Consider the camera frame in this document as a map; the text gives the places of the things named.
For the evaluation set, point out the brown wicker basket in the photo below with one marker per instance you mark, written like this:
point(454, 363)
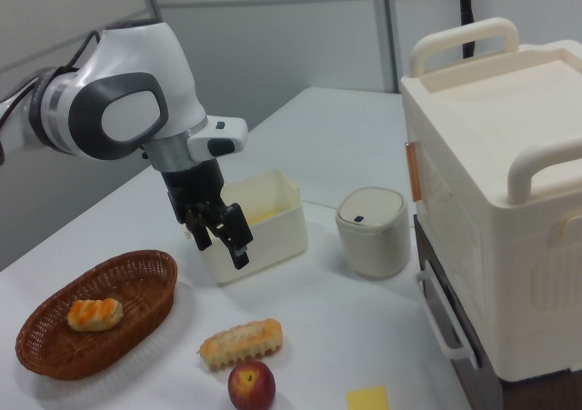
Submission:
point(136, 282)

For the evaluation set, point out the yellow cube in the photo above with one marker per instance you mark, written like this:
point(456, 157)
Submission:
point(367, 398)

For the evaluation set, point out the long crusty bread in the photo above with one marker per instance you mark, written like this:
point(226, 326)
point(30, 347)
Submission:
point(243, 342)

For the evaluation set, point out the small cream lidded bin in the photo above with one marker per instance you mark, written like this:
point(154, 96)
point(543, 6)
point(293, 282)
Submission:
point(373, 237)

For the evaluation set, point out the copper orange latch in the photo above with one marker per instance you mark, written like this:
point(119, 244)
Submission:
point(413, 171)

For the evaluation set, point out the red apple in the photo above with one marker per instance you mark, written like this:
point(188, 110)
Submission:
point(251, 385)

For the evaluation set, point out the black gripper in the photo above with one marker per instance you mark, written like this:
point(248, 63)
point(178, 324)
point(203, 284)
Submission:
point(193, 187)

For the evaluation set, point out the small glazed bread roll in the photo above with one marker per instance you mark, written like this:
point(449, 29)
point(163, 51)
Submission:
point(95, 314)

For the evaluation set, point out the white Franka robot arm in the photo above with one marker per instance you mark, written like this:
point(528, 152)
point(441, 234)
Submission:
point(132, 87)

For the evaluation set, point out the cream open plastic container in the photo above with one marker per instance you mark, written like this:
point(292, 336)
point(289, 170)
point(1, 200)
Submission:
point(268, 242)

